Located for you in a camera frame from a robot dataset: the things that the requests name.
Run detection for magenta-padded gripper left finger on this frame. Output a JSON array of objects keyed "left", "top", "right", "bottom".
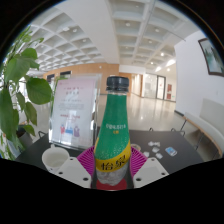
[{"left": 54, "top": 145, "right": 98, "bottom": 190}]

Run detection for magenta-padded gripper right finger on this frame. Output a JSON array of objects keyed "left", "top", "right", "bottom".
[{"left": 127, "top": 146, "right": 170, "bottom": 189}]

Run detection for green yellow label drink bottle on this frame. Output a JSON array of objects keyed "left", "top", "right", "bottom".
[{"left": 93, "top": 76, "right": 132, "bottom": 188}]

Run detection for white paper cup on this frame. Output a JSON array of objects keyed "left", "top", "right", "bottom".
[{"left": 41, "top": 143, "right": 71, "bottom": 175}]

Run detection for blue white rectangular card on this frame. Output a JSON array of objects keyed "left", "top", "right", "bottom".
[{"left": 164, "top": 146, "right": 178, "bottom": 157}]

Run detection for round printed sticker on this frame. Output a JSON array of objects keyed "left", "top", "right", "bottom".
[{"left": 130, "top": 143, "right": 142, "bottom": 152}]

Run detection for flat round red coaster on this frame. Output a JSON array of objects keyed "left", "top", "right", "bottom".
[{"left": 95, "top": 177, "right": 129, "bottom": 191}]

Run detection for clear acrylic sign stand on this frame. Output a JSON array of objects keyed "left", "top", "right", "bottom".
[{"left": 48, "top": 74, "right": 102, "bottom": 151}]

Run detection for green leafy potted plant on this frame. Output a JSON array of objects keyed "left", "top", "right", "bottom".
[{"left": 0, "top": 25, "right": 54, "bottom": 162}]

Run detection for dark framed landscape painting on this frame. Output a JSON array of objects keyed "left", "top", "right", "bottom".
[{"left": 197, "top": 37, "right": 224, "bottom": 78}]

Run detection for recessed ceiling lights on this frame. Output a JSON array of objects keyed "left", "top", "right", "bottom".
[{"left": 61, "top": 19, "right": 178, "bottom": 73}]

